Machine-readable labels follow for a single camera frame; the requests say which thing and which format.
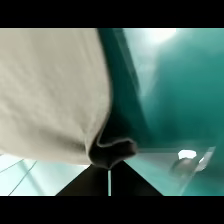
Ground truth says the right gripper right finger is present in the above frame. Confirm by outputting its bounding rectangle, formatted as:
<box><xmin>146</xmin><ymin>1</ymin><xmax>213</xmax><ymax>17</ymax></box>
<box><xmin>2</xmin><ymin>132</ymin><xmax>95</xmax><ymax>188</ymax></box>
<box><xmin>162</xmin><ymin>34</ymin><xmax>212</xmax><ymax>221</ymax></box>
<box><xmin>110</xmin><ymin>160</ymin><xmax>163</xmax><ymax>197</ymax></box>

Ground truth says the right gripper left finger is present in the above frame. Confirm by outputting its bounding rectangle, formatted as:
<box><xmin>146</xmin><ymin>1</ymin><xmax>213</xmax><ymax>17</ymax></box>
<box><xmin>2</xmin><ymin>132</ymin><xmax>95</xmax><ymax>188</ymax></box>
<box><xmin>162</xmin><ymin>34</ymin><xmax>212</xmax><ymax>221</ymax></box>
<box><xmin>55</xmin><ymin>164</ymin><xmax>109</xmax><ymax>197</ymax></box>

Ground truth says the beige garment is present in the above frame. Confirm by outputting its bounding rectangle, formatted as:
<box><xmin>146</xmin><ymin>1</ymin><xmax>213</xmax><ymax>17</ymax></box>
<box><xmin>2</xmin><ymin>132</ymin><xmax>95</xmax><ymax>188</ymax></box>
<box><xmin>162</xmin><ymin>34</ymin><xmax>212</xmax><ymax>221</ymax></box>
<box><xmin>0</xmin><ymin>28</ymin><xmax>139</xmax><ymax>170</ymax></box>

